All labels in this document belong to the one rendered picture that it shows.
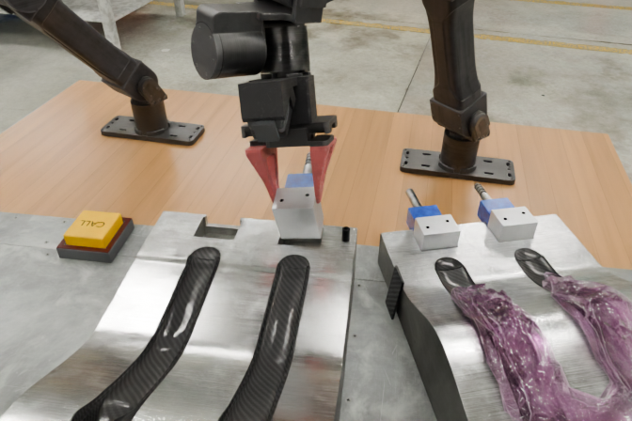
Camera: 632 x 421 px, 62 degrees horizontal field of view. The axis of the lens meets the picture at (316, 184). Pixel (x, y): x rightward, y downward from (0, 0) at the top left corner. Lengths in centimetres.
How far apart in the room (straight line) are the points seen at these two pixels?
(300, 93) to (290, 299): 23
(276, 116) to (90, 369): 29
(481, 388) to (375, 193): 44
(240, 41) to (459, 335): 37
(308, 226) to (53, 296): 36
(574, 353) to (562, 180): 48
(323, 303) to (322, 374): 9
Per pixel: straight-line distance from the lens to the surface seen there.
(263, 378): 53
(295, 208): 60
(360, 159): 98
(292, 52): 58
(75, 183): 100
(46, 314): 77
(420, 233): 70
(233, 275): 62
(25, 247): 89
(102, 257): 80
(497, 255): 72
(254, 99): 51
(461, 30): 79
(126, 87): 101
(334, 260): 62
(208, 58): 55
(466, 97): 85
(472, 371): 54
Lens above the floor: 132
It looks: 35 degrees down
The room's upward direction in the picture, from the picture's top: straight up
